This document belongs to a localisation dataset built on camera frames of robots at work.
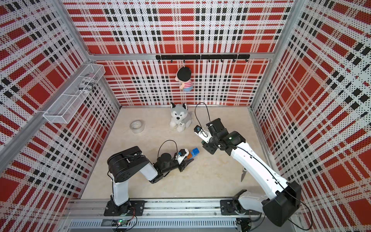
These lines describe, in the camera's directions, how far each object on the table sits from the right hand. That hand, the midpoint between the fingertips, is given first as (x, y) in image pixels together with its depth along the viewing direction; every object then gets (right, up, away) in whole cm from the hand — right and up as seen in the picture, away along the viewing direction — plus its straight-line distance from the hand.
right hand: (211, 141), depth 77 cm
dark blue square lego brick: (-8, -7, +7) cm, 13 cm away
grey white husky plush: (-18, +12, +17) cm, 28 cm away
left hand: (-10, -11, +12) cm, 19 cm away
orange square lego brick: (-12, -8, +2) cm, 15 cm away
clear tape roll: (-52, +7, +31) cm, 61 cm away
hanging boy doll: (-16, +41, +17) cm, 47 cm away
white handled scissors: (+22, -19, +10) cm, 31 cm away
